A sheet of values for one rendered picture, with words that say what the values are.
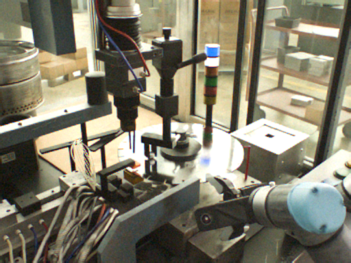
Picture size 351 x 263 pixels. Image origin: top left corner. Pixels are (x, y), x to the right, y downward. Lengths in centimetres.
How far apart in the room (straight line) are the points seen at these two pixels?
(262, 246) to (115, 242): 45
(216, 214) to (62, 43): 47
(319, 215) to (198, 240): 38
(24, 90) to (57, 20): 61
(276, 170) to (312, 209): 57
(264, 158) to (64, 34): 66
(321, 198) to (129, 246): 35
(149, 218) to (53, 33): 42
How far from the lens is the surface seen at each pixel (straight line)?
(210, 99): 122
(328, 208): 60
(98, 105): 103
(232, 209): 73
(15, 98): 139
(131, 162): 87
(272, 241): 103
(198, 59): 82
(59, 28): 83
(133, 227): 70
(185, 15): 150
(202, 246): 88
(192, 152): 95
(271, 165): 113
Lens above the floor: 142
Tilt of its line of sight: 26 degrees down
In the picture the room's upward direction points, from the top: 1 degrees clockwise
